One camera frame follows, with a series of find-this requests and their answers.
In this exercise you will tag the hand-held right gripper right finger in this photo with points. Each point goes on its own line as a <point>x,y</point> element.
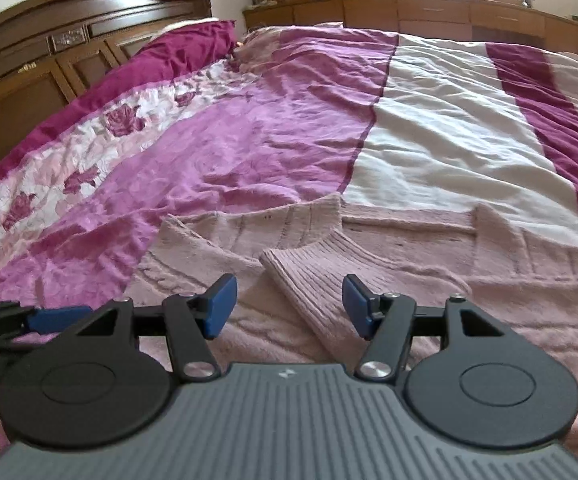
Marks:
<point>359,305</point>

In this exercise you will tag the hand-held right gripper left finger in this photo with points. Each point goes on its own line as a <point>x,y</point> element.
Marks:
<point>221,305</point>

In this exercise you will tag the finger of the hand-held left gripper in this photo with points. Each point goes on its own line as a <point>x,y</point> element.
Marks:
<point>59,319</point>

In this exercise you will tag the pink knit cardigan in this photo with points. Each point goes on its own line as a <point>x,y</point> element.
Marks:
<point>494,280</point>

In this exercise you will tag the striped pink and white bedspread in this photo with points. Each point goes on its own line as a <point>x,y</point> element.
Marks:
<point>269,130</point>

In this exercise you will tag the magenta pillow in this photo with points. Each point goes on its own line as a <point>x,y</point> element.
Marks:
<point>169,55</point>

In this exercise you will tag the dark wooden headboard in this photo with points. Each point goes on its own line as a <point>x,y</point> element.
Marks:
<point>44,50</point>

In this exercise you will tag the long wooden cabinet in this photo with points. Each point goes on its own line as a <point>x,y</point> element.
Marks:
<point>419,15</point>

